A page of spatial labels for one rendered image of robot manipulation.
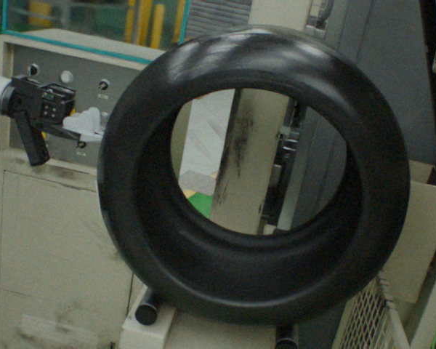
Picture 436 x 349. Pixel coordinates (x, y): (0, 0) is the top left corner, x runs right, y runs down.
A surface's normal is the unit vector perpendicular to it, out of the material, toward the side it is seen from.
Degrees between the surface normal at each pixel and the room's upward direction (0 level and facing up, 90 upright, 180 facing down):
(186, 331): 0
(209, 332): 0
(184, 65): 53
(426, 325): 90
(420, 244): 90
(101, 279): 90
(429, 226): 90
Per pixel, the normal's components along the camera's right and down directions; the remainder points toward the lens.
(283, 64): -0.09, 0.15
